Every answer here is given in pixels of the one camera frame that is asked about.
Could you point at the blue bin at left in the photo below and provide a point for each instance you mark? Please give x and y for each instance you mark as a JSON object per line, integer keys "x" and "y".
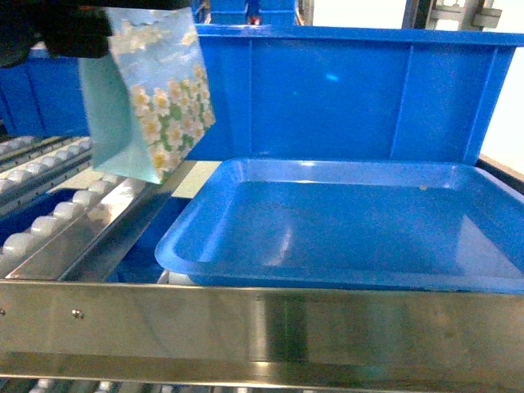
{"x": 43, "y": 98}

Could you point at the white roller conveyor track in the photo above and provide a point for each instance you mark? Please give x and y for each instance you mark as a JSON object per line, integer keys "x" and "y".
{"x": 64, "y": 216}

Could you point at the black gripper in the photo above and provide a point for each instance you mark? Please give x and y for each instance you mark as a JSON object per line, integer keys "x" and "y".
{"x": 67, "y": 28}

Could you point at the large blue plastic bin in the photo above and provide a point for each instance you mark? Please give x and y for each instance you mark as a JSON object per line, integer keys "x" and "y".
{"x": 325, "y": 93}

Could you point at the blue plastic tray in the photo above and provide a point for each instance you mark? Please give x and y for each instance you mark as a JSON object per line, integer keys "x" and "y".
{"x": 349, "y": 225}

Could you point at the light blue flower gift bag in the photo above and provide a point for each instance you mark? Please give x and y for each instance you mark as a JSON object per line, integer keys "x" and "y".
{"x": 147, "y": 102}

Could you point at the stainless steel rack rail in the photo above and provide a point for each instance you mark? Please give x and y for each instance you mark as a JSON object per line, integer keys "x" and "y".
{"x": 304, "y": 338}

